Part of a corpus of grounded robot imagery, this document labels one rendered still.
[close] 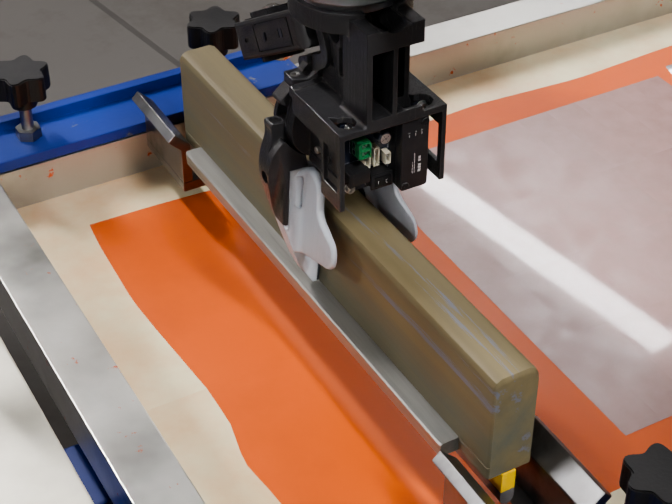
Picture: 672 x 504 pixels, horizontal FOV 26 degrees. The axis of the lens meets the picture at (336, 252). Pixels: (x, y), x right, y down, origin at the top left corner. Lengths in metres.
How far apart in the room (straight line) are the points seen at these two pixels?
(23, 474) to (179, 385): 0.19
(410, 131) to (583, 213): 0.33
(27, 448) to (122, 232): 0.32
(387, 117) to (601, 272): 0.31
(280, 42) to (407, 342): 0.19
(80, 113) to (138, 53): 2.08
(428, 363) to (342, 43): 0.19
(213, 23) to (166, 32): 2.16
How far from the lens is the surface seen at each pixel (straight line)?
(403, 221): 0.91
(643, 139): 1.23
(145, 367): 1.00
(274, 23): 0.88
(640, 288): 1.07
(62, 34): 3.35
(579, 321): 1.04
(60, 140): 1.14
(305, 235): 0.90
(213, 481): 0.92
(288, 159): 0.88
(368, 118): 0.81
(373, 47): 0.79
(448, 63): 1.28
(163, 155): 1.14
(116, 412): 0.92
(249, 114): 0.99
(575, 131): 1.23
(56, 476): 0.81
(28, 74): 1.11
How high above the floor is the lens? 1.62
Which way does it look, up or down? 38 degrees down
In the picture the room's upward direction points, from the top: straight up
